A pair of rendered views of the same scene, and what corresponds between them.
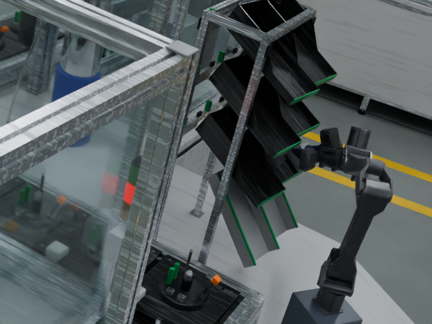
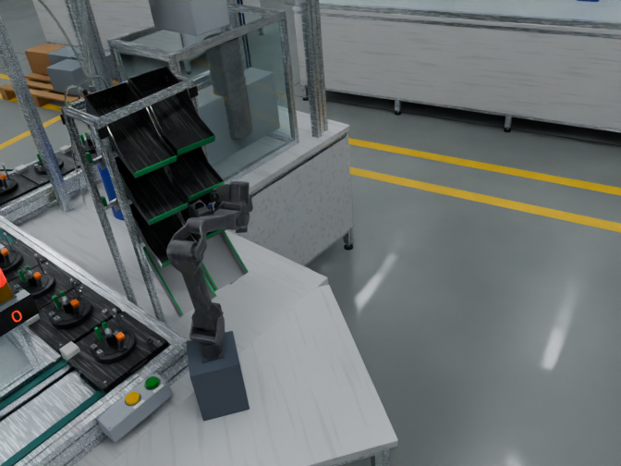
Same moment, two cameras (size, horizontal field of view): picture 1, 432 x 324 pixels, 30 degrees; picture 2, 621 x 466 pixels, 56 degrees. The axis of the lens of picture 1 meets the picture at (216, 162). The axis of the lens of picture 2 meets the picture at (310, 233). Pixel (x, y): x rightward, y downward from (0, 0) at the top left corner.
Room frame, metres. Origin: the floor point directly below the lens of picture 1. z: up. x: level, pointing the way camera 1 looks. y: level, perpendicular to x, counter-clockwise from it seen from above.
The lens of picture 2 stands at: (0.77, -1.15, 2.28)
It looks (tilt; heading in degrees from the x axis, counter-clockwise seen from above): 35 degrees down; 24
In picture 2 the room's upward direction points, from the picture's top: 6 degrees counter-clockwise
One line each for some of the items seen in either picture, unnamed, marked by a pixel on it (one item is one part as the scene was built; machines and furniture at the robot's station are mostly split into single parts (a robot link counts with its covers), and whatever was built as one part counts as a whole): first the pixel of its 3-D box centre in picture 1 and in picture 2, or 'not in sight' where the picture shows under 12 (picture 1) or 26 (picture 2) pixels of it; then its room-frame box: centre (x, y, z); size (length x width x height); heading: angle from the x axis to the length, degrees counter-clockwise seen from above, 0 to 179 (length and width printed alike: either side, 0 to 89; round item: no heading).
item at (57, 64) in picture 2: not in sight; (60, 75); (5.54, 3.83, 0.20); 1.20 x 0.80 x 0.41; 80
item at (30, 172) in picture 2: not in sight; (46, 160); (2.64, 1.08, 1.01); 0.24 x 0.24 x 0.13; 71
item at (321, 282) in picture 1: (336, 278); (205, 328); (1.71, -0.38, 1.15); 0.09 x 0.07 x 0.06; 94
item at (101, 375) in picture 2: (182, 296); (115, 349); (1.71, -0.01, 0.96); 0.24 x 0.24 x 0.02; 71
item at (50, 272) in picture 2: not in sight; (31, 278); (1.87, 0.46, 1.01); 0.24 x 0.24 x 0.13; 71
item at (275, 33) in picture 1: (227, 137); (159, 205); (2.09, -0.01, 1.26); 0.36 x 0.21 x 0.80; 161
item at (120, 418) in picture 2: not in sight; (135, 406); (1.56, -0.19, 0.93); 0.21 x 0.07 x 0.06; 161
